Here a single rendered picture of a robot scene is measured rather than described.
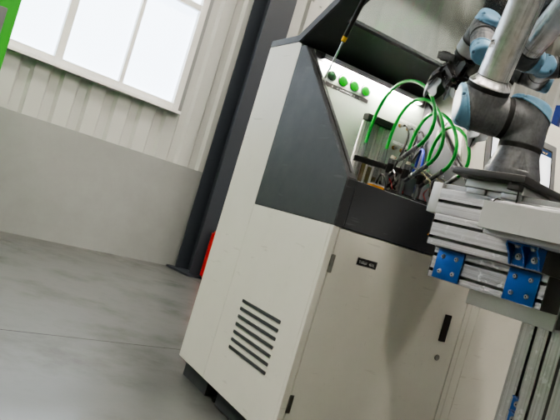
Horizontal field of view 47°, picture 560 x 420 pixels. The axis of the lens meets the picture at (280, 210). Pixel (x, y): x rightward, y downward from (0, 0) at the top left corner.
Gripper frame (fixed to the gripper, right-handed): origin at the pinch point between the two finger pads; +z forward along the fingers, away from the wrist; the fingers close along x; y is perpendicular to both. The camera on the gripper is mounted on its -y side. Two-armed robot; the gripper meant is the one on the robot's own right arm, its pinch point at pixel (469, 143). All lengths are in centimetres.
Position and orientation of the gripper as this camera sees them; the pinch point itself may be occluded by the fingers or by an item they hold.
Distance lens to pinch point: 243.1
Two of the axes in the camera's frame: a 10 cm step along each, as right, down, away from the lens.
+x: 8.1, 3.7, 4.5
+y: 4.0, 2.0, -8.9
